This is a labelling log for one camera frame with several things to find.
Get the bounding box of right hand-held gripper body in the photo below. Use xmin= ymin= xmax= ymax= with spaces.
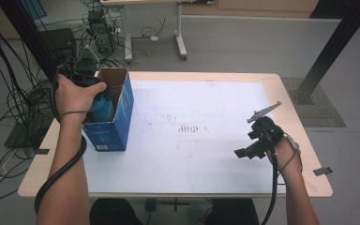
xmin=247 ymin=100 xmax=285 ymax=159

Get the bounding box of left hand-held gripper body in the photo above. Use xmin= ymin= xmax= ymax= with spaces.
xmin=57 ymin=45 xmax=107 ymax=89

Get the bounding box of blue bottle with white cap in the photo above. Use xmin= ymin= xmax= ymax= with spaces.
xmin=88 ymin=93 xmax=117 ymax=124

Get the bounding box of blue cardboard box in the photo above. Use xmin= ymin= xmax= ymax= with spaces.
xmin=82 ymin=67 xmax=135 ymax=153

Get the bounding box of person's left hand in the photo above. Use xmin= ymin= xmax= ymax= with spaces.
xmin=54 ymin=74 xmax=108 ymax=122

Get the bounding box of person's right hand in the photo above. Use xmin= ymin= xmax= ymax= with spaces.
xmin=266 ymin=134 xmax=304 ymax=180

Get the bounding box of black box case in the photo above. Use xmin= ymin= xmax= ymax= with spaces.
xmin=40 ymin=27 xmax=78 ymax=65

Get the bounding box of computer tower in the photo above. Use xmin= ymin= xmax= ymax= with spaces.
xmin=87 ymin=7 xmax=117 ymax=54

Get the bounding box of white paper sheet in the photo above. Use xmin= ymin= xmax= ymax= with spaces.
xmin=82 ymin=80 xmax=288 ymax=195

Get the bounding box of grey grid floor mat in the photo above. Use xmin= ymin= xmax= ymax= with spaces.
xmin=280 ymin=77 xmax=347 ymax=128

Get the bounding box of person's right leg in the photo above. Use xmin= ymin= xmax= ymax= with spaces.
xmin=204 ymin=198 xmax=261 ymax=225

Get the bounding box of person's leg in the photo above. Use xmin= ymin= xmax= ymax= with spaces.
xmin=204 ymin=198 xmax=261 ymax=225
xmin=88 ymin=198 xmax=144 ymax=225

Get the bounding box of black floor plate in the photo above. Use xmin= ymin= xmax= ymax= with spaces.
xmin=4 ymin=121 xmax=46 ymax=149

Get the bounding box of black power adapter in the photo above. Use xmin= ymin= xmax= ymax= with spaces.
xmin=144 ymin=198 xmax=158 ymax=212

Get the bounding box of person's left leg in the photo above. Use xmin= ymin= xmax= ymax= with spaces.
xmin=88 ymin=198 xmax=144 ymax=225

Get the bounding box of wooden cabinet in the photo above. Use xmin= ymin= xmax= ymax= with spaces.
xmin=181 ymin=0 xmax=320 ymax=19

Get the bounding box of thin cable with white plug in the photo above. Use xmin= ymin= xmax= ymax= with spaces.
xmin=276 ymin=133 xmax=304 ymax=186

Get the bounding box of black metal frame post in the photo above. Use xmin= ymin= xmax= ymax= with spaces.
xmin=0 ymin=0 xmax=69 ymax=92
xmin=290 ymin=0 xmax=360 ymax=106

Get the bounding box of bundle of black cables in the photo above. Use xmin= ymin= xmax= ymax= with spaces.
xmin=0 ymin=0 xmax=76 ymax=203

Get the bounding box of white desk frame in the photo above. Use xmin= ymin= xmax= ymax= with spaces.
xmin=99 ymin=0 xmax=215 ymax=63

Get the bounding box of black sheathed left gripper cable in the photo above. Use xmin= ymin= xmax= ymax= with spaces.
xmin=33 ymin=67 xmax=88 ymax=217

